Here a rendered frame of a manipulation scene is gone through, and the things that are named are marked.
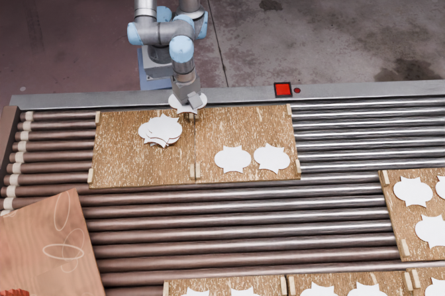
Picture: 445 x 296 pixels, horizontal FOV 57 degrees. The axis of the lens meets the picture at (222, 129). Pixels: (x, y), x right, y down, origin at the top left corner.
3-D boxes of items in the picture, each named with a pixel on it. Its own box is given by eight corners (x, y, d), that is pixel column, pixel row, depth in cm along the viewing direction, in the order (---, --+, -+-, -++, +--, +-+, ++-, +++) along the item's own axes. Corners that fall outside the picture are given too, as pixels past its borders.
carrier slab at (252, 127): (195, 110, 176) (195, 108, 175) (289, 106, 177) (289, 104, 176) (196, 184, 158) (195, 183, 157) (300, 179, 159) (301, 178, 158)
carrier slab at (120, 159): (98, 114, 175) (97, 112, 174) (193, 110, 177) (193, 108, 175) (89, 189, 157) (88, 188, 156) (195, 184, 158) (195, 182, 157)
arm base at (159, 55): (145, 43, 191) (141, 28, 182) (176, 36, 193) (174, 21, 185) (151, 67, 183) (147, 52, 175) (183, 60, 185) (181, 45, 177)
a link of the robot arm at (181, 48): (193, 32, 130) (193, 52, 125) (195, 55, 139) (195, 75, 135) (168, 32, 130) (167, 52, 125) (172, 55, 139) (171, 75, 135)
